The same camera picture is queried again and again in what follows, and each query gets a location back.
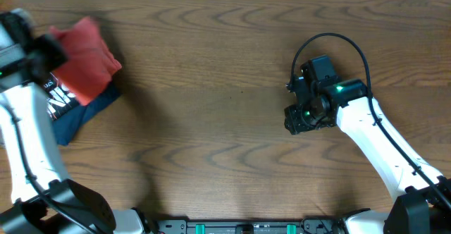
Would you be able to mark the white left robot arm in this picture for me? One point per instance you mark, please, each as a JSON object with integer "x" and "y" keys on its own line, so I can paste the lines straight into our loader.
{"x": 45, "y": 199}

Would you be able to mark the orange red t-shirt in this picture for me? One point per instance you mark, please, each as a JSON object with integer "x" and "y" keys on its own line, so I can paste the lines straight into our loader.
{"x": 90, "y": 66}

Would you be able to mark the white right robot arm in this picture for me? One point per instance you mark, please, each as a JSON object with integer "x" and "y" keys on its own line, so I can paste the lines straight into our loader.
{"x": 420, "y": 192}

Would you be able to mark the navy blue folded garment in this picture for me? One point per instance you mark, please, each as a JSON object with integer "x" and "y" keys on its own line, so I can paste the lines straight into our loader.
{"x": 66, "y": 127}

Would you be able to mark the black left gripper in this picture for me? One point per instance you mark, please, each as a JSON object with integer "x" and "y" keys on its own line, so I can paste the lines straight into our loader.
{"x": 49, "y": 51}

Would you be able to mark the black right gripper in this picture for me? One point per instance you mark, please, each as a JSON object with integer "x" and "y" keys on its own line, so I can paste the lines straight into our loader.
{"x": 297, "y": 123}

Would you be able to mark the black printed folded t-shirt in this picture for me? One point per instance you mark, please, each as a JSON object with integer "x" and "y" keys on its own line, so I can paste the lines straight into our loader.
{"x": 60, "y": 99}

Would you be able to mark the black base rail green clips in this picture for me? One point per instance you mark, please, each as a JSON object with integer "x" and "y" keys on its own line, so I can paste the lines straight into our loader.
{"x": 304, "y": 226}

